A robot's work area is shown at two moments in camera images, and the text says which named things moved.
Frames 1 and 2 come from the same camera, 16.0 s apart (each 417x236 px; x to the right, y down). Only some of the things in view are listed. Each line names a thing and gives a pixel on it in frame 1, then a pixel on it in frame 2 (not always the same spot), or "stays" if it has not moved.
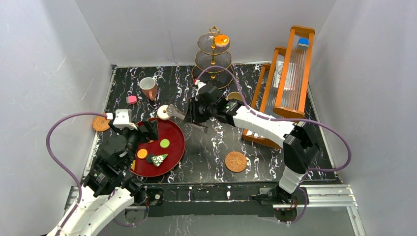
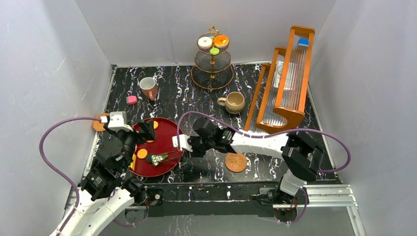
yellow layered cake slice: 133,165 stays
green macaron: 164,143 -> 214,51
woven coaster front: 235,162 stays
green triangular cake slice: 157,160 stays
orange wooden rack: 282,89 stays
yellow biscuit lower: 142,153 stays
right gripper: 191,116 -> 188,154
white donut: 160,113 -> 205,42
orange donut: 222,40 stays
